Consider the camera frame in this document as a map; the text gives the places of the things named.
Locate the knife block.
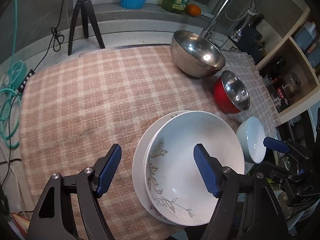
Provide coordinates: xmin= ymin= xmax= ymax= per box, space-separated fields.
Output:
xmin=247 ymin=14 xmax=265 ymax=55

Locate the small red steel bowl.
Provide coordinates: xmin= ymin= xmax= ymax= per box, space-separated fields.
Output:
xmin=213 ymin=70 xmax=250 ymax=114

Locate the black cable with inline remote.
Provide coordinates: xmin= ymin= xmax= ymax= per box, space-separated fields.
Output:
xmin=0 ymin=0 xmax=70 ymax=180

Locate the wooden shelf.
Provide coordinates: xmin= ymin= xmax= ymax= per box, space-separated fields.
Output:
xmin=255 ymin=5 xmax=320 ymax=120

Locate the glass jar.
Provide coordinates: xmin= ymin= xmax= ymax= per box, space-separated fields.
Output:
xmin=282 ymin=71 xmax=302 ymax=90

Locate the orange fruit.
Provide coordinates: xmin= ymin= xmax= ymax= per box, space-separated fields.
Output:
xmin=185 ymin=4 xmax=202 ymax=16

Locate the white bowl grey leaf print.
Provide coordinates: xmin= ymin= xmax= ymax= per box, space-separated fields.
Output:
xmin=144 ymin=110 xmax=245 ymax=227

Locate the teal cable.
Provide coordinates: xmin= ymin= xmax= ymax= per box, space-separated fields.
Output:
xmin=0 ymin=0 xmax=25 ymax=148

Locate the teal round power strip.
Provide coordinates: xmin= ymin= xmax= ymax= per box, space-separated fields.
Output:
xmin=7 ymin=60 xmax=27 ymax=80

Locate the large steel bowl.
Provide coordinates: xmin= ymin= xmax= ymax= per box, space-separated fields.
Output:
xmin=170 ymin=30 xmax=226 ymax=78

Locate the white plate grey leaf print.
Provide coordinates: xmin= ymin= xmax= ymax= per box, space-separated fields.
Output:
xmin=132 ymin=110 xmax=190 ymax=225

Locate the grey plaid cloth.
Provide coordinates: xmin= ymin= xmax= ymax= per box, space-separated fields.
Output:
xmin=220 ymin=47 xmax=282 ymax=135

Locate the chrome faucet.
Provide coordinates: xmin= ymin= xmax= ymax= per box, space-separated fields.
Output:
xmin=201 ymin=0 xmax=257 ymax=40

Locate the pink plaid cloth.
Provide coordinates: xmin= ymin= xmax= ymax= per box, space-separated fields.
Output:
xmin=19 ymin=45 xmax=250 ymax=240

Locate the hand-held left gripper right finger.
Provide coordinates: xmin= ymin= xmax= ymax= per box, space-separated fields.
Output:
xmin=193 ymin=144 xmax=287 ymax=240

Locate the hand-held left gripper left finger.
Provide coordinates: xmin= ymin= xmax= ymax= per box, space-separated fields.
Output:
xmin=26 ymin=144 xmax=122 ymax=240

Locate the pale blue ceramic bowl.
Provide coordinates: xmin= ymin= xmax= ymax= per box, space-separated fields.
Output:
xmin=236 ymin=116 xmax=269 ymax=164

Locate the black tripod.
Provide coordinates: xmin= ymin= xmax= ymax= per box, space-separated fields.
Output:
xmin=68 ymin=0 xmax=105 ymax=55

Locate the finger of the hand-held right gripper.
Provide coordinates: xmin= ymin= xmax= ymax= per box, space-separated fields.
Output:
xmin=263 ymin=137 xmax=292 ymax=153

